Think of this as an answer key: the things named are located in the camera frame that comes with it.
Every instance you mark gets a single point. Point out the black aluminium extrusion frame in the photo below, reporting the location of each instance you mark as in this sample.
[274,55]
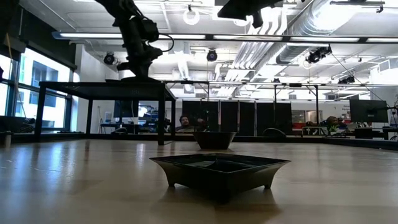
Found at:
[357,143]

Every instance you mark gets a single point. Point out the person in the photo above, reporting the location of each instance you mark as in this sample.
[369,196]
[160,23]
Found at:
[334,123]
[185,123]

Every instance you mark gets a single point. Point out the black perforated metal shelf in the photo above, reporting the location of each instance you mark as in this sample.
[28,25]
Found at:
[109,90]

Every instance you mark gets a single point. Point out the black computer monitor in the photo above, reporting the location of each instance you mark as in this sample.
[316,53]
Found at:
[368,110]

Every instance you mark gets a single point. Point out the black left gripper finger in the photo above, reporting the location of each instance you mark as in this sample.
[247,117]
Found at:
[132,70]
[144,71]

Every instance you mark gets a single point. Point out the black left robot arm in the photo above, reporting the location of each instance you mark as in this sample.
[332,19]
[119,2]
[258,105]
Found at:
[130,21]

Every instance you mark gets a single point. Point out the black small square mini plate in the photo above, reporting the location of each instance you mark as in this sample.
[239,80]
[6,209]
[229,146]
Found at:
[217,180]

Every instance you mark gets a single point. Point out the black ceiling spotlight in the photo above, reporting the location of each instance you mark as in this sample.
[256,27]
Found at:
[346,80]
[109,58]
[212,55]
[318,54]

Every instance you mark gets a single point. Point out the black room divider panels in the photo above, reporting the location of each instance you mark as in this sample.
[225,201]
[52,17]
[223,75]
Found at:
[245,118]

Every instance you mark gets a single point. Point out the silver ventilation duct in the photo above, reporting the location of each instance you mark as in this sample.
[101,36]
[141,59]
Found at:
[311,25]

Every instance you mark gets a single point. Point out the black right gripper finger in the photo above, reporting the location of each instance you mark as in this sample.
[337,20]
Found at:
[236,11]
[257,19]

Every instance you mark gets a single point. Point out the overhead LED light bar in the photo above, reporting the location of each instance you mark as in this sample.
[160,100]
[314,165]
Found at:
[93,35]

